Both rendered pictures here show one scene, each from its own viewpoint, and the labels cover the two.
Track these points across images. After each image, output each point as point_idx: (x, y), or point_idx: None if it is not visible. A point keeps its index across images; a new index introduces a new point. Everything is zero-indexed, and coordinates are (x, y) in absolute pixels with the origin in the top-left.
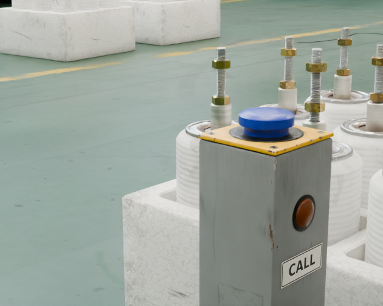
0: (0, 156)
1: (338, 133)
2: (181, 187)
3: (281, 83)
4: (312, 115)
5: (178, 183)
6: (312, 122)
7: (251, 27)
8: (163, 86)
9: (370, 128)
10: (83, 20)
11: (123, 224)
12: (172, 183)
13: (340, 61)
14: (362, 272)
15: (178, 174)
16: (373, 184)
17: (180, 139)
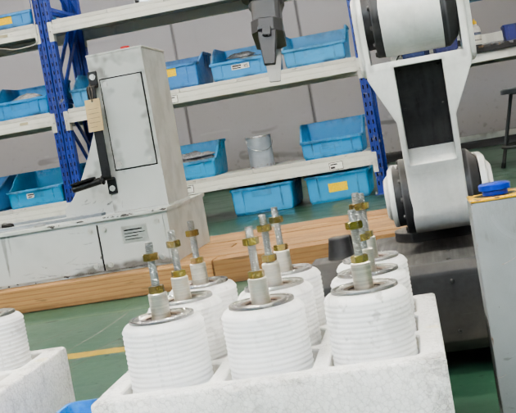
0: None
1: (301, 286)
2: (413, 333)
3: (262, 271)
4: (366, 242)
5: (408, 334)
6: (369, 247)
7: None
8: None
9: (282, 282)
10: None
11: (450, 387)
12: (381, 362)
13: (158, 277)
14: (433, 304)
15: (408, 324)
16: (396, 262)
17: (400, 290)
